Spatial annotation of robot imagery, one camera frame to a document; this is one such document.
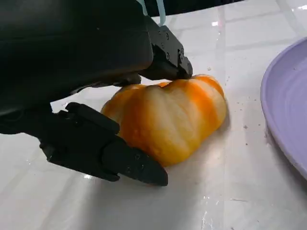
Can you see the lilac plate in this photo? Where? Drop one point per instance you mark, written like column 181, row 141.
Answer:
column 287, row 95

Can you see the pale green mug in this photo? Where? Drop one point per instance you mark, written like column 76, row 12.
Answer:
column 161, row 10

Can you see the orange and white bread roll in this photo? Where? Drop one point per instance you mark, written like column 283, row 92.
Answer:
column 172, row 115

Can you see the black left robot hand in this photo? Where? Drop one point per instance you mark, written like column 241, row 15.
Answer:
column 72, row 48

